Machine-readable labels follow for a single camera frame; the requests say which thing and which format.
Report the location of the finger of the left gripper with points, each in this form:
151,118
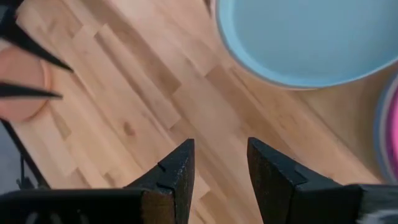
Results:
34,46
25,91

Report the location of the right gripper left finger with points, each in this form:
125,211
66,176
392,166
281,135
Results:
93,208

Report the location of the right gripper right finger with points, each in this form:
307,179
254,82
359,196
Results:
295,199

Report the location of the terracotta plate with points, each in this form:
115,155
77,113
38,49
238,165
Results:
25,73

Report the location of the purple plate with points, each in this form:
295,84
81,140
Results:
380,130

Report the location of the magenta plate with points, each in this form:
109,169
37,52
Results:
394,133

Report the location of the teal plate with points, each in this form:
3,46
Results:
311,37

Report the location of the black aluminium table frame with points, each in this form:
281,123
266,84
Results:
31,163

